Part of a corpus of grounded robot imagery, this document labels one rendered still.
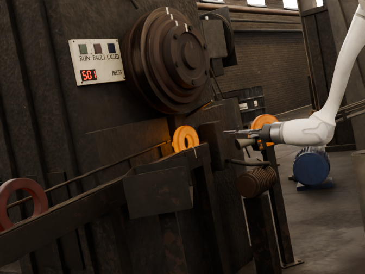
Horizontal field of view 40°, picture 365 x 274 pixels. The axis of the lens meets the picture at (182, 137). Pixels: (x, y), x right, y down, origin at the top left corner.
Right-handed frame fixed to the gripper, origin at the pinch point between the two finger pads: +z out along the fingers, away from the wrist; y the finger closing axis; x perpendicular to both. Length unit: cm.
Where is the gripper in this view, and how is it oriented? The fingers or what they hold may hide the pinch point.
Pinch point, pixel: (230, 134)
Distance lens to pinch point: 213.4
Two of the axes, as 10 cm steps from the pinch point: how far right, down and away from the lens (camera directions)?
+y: 5.9, -1.7, 7.9
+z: -8.0, 0.2, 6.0
